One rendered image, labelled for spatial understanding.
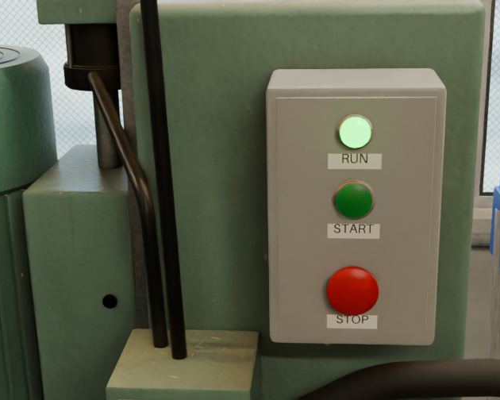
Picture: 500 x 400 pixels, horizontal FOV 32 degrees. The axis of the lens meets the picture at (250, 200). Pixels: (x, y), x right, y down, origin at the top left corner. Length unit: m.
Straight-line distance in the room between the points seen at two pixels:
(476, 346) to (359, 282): 1.80
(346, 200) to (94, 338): 0.26
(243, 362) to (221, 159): 0.13
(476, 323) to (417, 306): 1.75
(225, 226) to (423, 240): 0.14
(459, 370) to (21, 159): 0.35
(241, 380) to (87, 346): 0.17
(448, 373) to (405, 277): 0.08
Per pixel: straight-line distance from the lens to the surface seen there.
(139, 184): 0.56
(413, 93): 0.49
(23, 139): 0.67
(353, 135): 0.48
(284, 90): 0.48
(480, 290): 2.24
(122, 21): 0.59
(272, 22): 0.54
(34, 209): 0.64
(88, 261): 0.65
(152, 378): 0.55
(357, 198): 0.49
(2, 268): 0.68
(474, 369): 0.57
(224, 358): 0.57
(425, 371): 0.57
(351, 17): 0.54
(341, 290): 0.51
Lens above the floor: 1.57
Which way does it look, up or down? 18 degrees down
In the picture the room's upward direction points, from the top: 1 degrees counter-clockwise
